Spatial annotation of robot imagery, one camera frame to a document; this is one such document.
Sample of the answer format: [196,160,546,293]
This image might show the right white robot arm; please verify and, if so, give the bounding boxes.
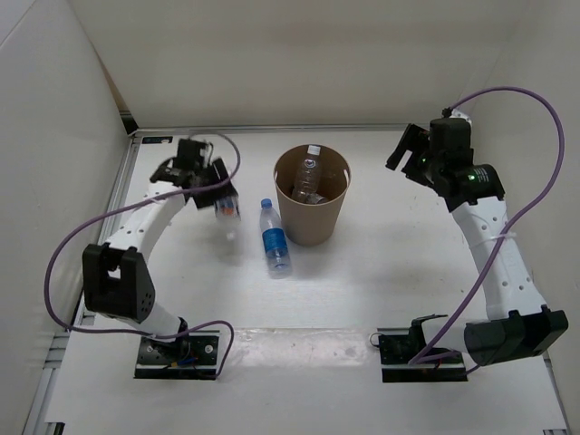
[386,110,569,366]

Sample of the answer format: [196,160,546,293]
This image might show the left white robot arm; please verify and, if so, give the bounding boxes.
[82,138,240,363]

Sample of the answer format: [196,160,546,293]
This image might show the black label small bottle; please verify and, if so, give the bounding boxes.
[307,192,329,205]

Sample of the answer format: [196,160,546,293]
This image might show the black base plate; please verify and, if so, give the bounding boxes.
[370,314,468,383]
[133,331,220,381]

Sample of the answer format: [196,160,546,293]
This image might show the brown paper bin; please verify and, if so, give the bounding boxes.
[274,144,352,247]

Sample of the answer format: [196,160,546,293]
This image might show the blue label water bottle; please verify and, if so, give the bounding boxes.
[259,198,291,278]

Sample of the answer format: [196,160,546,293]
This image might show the left blue rail label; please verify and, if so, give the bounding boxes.
[141,136,173,144]

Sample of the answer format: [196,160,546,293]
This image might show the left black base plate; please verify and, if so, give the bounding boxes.
[133,331,220,381]

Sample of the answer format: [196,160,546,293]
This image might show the clear white cap bottle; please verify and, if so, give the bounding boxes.
[292,145,322,203]

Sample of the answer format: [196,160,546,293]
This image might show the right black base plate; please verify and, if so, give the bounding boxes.
[370,314,468,383]

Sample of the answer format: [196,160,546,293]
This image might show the bottle with orange label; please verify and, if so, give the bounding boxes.
[214,188,241,242]

